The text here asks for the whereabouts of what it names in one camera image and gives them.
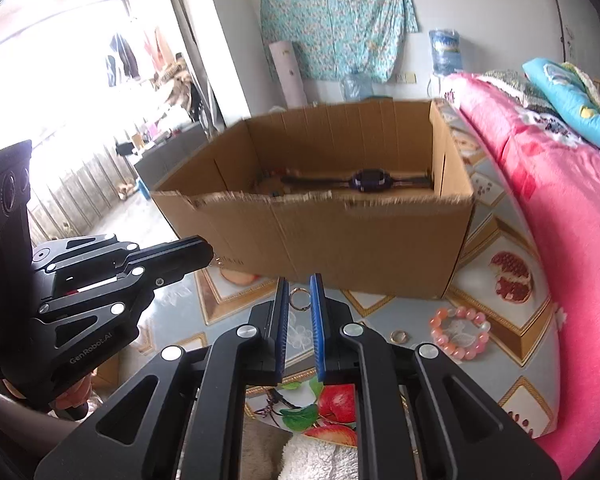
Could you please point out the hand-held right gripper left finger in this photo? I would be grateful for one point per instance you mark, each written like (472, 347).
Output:
(281, 332)

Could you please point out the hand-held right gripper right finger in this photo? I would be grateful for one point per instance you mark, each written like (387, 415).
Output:
(319, 332)

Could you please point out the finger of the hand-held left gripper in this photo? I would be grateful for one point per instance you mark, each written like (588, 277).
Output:
(180, 249)
(180, 269)

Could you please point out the brown cardboard box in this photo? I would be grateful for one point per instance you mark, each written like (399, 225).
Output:
(355, 240)

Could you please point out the pink and black watch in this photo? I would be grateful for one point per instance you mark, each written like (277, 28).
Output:
(367, 179)

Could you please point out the person's left forearm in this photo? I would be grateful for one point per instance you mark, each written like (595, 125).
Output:
(15, 425)

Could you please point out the person's left hand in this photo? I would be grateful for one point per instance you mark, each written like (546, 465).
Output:
(77, 394)

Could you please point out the small blue bottle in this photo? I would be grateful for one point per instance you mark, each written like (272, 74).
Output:
(141, 189)

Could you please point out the pair of shoes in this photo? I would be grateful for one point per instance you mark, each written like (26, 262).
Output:
(126, 192)

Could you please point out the dark grey cabinet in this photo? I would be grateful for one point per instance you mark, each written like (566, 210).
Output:
(170, 160)

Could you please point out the white fluffy clothing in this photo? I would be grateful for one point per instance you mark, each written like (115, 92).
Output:
(320, 460)

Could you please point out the dark hanging clothes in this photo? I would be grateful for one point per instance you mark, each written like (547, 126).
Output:
(122, 55)

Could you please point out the white paper roll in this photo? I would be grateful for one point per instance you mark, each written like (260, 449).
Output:
(287, 75)

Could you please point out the pink hanging clothes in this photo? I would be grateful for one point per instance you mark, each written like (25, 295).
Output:
(157, 45)

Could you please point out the pink floral blanket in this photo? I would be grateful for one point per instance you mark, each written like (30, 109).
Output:
(555, 210)

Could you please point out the blue water bottle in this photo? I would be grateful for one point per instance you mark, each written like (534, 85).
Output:
(445, 52)

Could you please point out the grey lace blanket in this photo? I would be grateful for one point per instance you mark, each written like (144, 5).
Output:
(510, 80)

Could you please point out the wall socket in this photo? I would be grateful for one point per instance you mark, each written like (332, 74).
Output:
(406, 78)

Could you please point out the teal floral wall cloth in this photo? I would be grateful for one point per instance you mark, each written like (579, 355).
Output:
(330, 20)

